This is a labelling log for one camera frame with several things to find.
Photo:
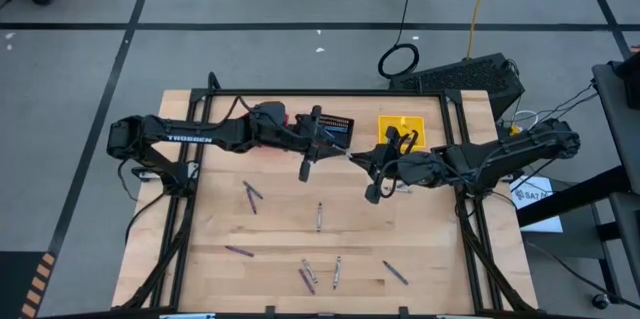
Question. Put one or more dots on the purple crayon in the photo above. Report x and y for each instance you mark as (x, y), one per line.
(239, 251)
(307, 281)
(251, 201)

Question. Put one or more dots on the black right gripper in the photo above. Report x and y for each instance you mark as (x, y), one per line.
(405, 169)

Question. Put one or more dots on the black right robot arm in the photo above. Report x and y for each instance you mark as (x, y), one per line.
(500, 154)

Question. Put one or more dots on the black grey equipment cart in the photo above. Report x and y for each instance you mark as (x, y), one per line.
(620, 124)

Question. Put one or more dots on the black crayon grey wrapper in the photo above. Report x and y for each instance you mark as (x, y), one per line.
(400, 190)
(337, 272)
(309, 270)
(319, 216)

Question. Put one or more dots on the black caster wheel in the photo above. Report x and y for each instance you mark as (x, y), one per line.
(600, 301)

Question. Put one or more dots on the white paper sign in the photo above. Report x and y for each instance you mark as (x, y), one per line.
(545, 184)

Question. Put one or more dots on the black perforated computer case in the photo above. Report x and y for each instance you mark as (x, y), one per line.
(465, 76)

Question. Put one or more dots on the red plastic basket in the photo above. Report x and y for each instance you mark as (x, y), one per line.
(286, 120)

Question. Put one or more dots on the yellow plastic basket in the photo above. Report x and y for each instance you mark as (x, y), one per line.
(420, 121)

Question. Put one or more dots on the silver aluminium bar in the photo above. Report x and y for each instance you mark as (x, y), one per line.
(457, 317)
(187, 316)

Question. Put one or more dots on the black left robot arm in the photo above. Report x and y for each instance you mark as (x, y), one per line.
(200, 134)

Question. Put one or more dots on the black plastic basket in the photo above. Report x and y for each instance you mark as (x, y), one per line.
(345, 124)

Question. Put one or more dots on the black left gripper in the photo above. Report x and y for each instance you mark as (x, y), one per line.
(307, 134)

